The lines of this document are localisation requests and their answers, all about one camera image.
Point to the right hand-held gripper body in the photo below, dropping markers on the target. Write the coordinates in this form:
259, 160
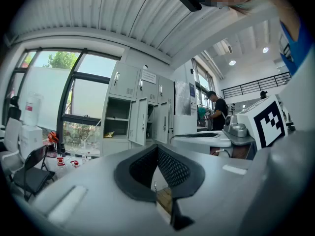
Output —
251, 117

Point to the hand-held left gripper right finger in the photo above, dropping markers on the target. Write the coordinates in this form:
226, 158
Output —
216, 193

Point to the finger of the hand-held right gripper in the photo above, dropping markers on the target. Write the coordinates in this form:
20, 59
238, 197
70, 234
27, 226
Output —
204, 132
197, 144

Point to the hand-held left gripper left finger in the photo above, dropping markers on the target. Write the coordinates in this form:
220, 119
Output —
98, 193

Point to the grey metal locker cabinet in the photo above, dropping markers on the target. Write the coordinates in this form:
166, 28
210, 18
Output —
123, 80

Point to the teal bag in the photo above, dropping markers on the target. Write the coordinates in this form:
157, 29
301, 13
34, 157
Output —
201, 113

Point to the black metal railing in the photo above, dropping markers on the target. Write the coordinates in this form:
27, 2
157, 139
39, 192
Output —
258, 81

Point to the clear jug with red cap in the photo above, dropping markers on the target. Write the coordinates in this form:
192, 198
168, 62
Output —
75, 163
60, 160

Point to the blue poster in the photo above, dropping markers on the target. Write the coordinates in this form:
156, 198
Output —
192, 95

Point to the silver insulated panel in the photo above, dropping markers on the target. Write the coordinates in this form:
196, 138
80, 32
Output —
182, 97

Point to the round ceiling light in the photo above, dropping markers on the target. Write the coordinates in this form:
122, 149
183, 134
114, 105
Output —
265, 50
232, 63

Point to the yellow packet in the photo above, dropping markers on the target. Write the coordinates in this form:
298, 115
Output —
109, 134

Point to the pink translucent container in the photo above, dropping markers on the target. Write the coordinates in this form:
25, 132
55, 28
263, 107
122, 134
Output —
51, 152

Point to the black folding chair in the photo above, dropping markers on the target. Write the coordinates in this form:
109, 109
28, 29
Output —
29, 178

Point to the orange and black tool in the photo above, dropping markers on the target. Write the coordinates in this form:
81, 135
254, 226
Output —
53, 136

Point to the ceiling air conditioner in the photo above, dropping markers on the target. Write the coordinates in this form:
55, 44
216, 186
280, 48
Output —
222, 47

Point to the white paper notice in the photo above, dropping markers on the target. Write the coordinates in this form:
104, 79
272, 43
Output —
148, 77

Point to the person's blue shirt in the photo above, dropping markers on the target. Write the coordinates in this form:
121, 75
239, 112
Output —
302, 48

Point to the plastic-wrapped white bundle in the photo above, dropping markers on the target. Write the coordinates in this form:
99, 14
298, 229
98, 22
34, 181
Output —
32, 114

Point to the white plastic chair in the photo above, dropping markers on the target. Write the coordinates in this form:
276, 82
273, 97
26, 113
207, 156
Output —
12, 131

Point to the black-framed window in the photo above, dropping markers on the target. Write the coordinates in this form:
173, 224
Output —
49, 82

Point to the black head-mounted camera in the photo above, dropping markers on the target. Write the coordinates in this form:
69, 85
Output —
189, 1

